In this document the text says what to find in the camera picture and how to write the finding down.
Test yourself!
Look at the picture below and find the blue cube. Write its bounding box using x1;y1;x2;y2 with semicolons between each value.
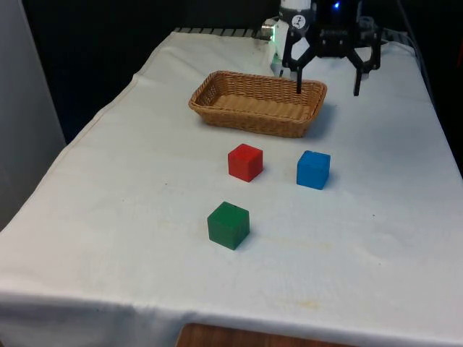
296;150;331;190

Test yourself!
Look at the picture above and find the red cube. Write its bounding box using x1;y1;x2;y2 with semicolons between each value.
227;143;264;182

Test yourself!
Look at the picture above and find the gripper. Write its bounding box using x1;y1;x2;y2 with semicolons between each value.
281;0;383;97

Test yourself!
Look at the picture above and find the green cube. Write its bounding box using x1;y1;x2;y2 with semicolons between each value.
206;201;251;252

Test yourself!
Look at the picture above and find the wicker basket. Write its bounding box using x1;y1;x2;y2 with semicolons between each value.
187;70;328;139

